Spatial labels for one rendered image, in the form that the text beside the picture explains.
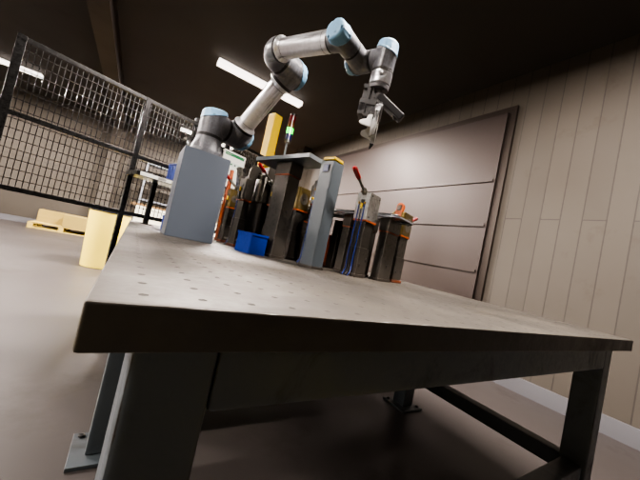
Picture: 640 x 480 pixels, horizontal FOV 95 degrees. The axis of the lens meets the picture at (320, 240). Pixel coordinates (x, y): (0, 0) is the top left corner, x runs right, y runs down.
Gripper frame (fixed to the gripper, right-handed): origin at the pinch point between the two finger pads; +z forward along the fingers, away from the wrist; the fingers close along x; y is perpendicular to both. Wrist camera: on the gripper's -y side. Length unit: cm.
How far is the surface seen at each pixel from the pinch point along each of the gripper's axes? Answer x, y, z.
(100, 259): -195, 299, 138
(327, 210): -9.3, 11.6, 26.4
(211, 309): 84, 4, 40
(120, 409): 85, 10, 51
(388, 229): -27.4, -14.3, 27.7
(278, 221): -19, 34, 36
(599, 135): -158, -160, -82
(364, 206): -17.3, -2.0, 20.8
